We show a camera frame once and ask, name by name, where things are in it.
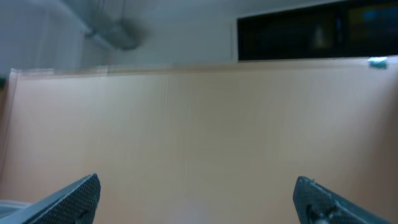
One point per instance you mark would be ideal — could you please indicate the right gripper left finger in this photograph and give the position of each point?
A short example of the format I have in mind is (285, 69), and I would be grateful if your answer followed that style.
(75, 203)

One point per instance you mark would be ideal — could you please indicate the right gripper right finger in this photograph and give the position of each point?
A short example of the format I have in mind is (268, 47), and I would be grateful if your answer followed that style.
(316, 204)

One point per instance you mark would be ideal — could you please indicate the beige cardboard partition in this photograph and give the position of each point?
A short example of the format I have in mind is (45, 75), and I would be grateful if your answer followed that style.
(218, 144)

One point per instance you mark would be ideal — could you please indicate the teal tape piece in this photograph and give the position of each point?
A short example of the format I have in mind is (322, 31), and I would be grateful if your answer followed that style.
(378, 63)

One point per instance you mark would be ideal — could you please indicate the dark window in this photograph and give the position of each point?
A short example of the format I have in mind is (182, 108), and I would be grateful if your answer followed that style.
(334, 30)

